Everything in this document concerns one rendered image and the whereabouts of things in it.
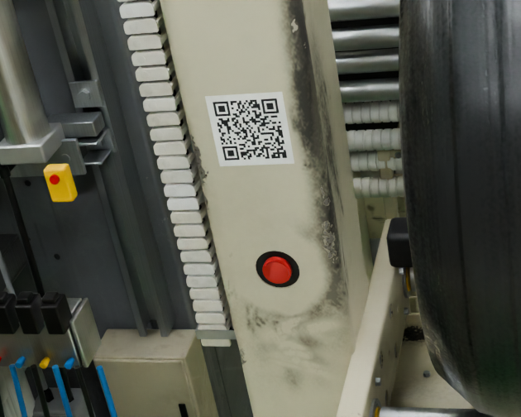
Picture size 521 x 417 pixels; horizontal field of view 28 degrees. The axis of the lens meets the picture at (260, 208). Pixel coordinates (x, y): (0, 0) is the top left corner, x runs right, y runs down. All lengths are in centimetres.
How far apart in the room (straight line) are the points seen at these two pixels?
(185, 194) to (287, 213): 11
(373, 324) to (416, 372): 17
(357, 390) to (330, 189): 21
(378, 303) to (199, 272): 21
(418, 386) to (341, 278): 27
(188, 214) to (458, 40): 41
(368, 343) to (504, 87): 45
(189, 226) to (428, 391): 38
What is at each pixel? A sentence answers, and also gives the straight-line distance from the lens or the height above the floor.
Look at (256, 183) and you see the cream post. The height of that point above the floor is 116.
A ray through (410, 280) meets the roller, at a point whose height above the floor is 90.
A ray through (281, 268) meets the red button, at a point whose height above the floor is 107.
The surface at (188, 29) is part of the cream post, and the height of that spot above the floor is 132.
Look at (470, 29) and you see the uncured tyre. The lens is 76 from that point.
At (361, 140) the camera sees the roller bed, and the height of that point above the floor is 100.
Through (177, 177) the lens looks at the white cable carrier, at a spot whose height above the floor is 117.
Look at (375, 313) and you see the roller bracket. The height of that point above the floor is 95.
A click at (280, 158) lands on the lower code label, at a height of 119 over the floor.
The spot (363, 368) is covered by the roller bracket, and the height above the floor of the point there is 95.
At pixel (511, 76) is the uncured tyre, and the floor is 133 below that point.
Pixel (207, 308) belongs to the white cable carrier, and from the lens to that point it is 113.
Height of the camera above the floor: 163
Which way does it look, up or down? 29 degrees down
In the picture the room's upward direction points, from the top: 11 degrees counter-clockwise
